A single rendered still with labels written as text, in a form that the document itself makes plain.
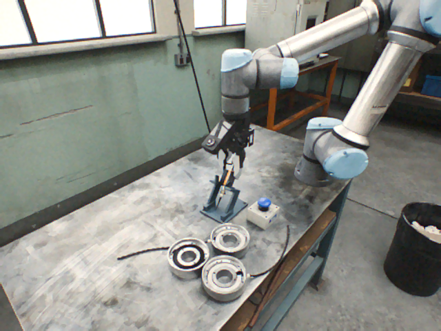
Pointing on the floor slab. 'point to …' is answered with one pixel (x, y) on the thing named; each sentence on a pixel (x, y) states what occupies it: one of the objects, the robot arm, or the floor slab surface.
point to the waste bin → (415, 251)
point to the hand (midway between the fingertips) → (229, 174)
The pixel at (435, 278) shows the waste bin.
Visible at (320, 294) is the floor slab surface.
